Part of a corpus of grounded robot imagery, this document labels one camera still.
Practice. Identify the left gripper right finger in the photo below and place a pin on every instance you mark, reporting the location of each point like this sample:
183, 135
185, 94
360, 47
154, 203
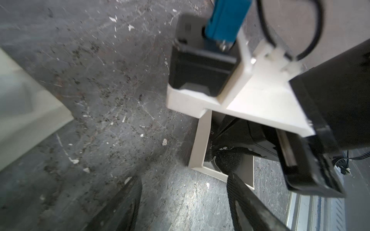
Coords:
247, 211

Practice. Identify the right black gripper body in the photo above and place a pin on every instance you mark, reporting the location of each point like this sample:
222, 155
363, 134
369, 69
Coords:
306, 169

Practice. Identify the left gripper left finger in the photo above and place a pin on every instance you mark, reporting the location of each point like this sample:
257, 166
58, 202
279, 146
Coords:
120, 213

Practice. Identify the white box base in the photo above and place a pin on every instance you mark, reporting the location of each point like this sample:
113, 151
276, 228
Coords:
201, 144

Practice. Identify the white gift box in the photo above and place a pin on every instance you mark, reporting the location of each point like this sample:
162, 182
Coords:
29, 112

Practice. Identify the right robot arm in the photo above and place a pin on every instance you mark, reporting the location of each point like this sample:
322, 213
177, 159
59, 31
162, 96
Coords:
336, 97

